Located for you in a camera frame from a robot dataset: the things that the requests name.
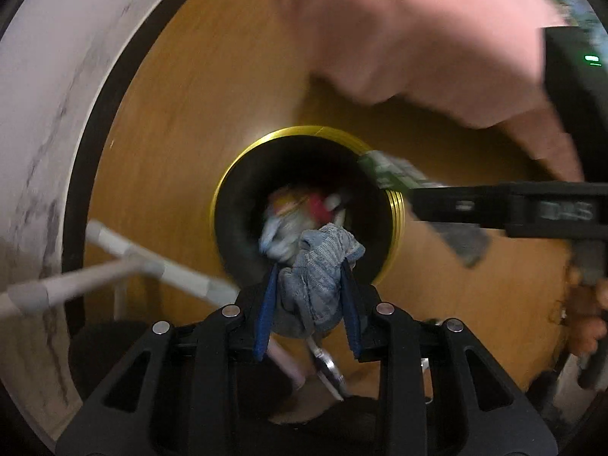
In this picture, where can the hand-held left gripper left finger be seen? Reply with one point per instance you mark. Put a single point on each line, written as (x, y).
(265, 316)

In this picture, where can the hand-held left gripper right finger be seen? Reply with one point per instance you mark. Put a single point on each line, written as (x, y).
(352, 316)

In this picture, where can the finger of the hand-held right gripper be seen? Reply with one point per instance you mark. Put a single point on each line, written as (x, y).
(456, 206)

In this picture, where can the grey sock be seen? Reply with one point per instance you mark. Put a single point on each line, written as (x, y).
(313, 275)

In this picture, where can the green grey wrapper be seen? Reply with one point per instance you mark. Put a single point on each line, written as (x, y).
(389, 171)

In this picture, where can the clothes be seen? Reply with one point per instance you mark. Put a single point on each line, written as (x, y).
(280, 240)

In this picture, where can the yellow snack packet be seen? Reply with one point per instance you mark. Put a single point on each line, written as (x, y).
(287, 199)

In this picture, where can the black gold-rimmed trash bin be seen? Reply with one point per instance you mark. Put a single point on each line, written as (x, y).
(242, 190)

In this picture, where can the person's right forearm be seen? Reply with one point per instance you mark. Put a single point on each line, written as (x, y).
(427, 33)

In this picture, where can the person's right hand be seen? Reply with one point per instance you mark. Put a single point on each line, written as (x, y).
(586, 325)

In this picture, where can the pink stick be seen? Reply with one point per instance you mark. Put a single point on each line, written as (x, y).
(289, 365)

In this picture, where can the white tube frame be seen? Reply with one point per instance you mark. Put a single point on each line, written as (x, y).
(118, 266)

